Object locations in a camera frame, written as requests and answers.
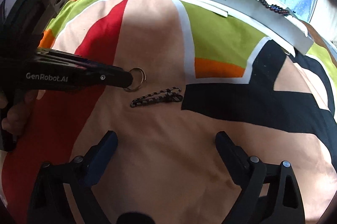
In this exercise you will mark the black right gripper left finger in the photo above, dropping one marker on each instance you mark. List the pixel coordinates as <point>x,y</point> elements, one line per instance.
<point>49,202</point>

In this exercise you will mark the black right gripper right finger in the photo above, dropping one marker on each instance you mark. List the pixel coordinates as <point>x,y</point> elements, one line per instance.
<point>269,193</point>

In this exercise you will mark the person's left hand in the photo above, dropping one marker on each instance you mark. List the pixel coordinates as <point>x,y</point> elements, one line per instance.
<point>19,112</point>

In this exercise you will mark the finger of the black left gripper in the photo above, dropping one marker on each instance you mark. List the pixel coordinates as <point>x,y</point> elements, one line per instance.
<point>77,77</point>
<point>63,58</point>

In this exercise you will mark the colourful cartoon bedspread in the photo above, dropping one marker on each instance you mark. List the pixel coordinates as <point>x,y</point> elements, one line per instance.
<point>205,74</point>

